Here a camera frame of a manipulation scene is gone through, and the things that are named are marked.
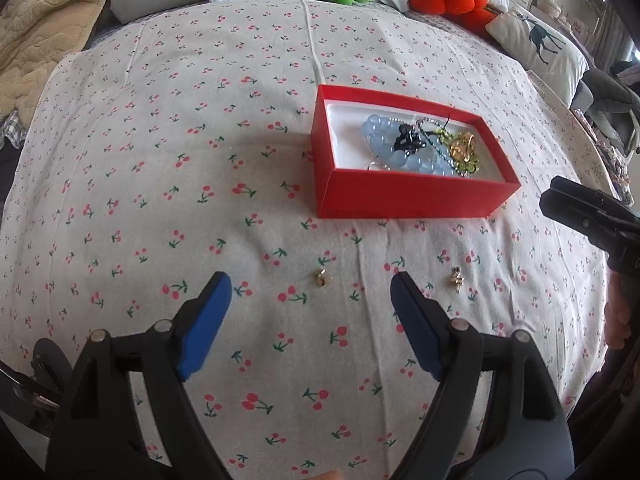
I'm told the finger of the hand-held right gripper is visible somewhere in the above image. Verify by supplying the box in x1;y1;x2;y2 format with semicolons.
540;177;640;256

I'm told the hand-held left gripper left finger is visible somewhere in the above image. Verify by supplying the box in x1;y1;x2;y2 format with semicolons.
45;271;233;480

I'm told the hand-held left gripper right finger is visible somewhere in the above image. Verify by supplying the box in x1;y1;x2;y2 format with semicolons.
390;271;576;480

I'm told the green bead bracelet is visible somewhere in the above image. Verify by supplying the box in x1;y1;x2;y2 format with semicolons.
436;129;482;175

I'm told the red cardboard box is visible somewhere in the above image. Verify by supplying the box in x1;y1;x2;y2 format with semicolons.
310;85;522;219

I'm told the gold ring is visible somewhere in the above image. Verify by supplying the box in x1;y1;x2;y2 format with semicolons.
447;132;476;162

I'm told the black cord bracelet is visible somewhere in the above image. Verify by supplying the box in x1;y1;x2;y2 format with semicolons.
414;116;452;138

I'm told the black hair claw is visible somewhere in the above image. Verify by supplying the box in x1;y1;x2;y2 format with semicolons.
392;124;427;155

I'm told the light blue bead bracelet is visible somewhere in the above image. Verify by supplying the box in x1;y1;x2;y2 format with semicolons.
362;114;462;177

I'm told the person's right hand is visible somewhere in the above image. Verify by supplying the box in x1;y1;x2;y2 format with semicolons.
604;272;633;351

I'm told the grey office chair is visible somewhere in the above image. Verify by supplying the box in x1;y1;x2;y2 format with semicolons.
570;62;640;155

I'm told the white deer print pillow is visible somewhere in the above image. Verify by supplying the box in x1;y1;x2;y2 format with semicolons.
486;7;591;107

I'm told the cherry print bedsheet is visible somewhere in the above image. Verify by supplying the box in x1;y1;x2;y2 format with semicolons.
0;0;626;480

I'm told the white woven basket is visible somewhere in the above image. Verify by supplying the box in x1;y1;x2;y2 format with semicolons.
531;0;564;19

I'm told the checked blue cloth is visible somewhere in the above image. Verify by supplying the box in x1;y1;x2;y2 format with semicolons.
0;109;27;148

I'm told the beige quilted blanket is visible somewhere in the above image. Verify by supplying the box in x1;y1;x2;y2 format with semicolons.
0;0;131;116

